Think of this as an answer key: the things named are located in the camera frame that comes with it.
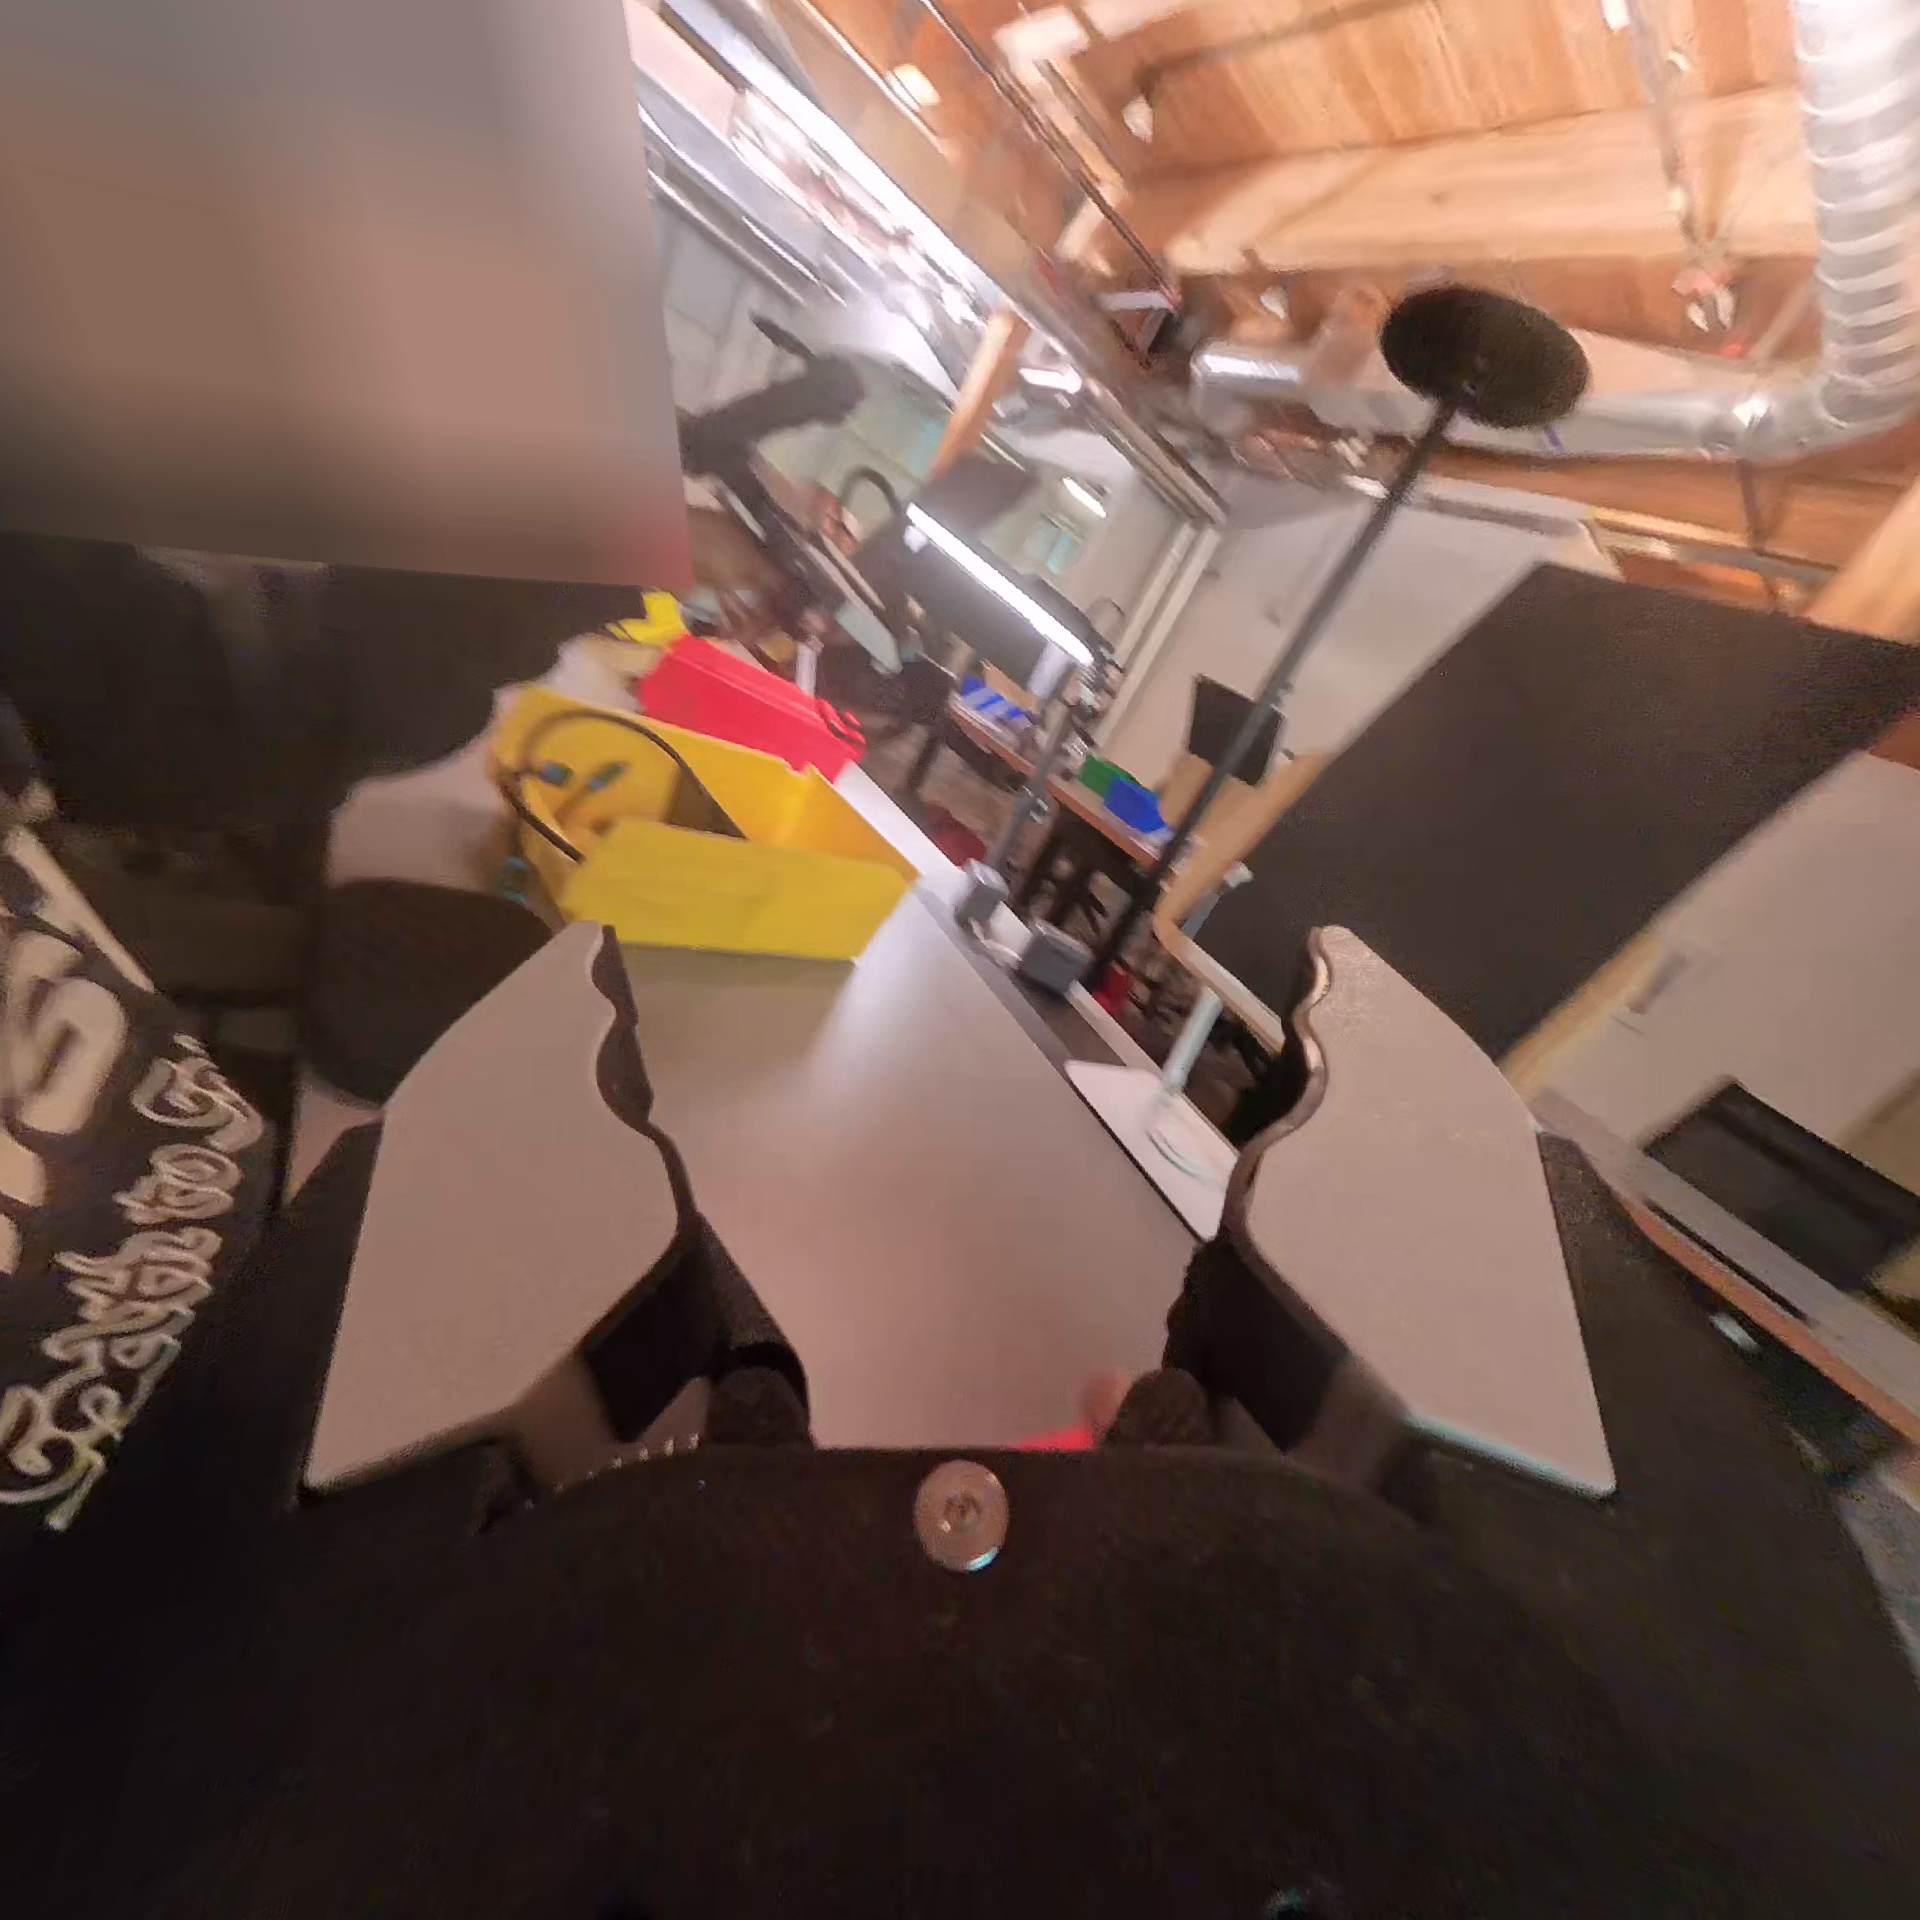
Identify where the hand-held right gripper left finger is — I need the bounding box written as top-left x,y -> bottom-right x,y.
298,922 -> 697,1494

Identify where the LED light panel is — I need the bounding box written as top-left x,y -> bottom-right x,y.
841,465 -> 1120,668

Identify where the black braided HDMI cable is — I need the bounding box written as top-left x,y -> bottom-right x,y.
500,709 -> 713,904

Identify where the silver ventilation duct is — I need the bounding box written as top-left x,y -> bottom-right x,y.
1184,0 -> 1920,465

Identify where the black board on stand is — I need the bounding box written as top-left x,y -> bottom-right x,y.
1184,562 -> 1920,1106

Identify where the person's black printed shirt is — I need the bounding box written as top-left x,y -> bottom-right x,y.
0,534 -> 666,1574

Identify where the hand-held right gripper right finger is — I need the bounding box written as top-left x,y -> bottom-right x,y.
1220,922 -> 1622,1506

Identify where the black textured rounded object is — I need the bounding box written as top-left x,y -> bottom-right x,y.
307,882 -> 559,1109

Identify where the black light tripod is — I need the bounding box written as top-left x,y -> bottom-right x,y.
982,650 -> 1097,904

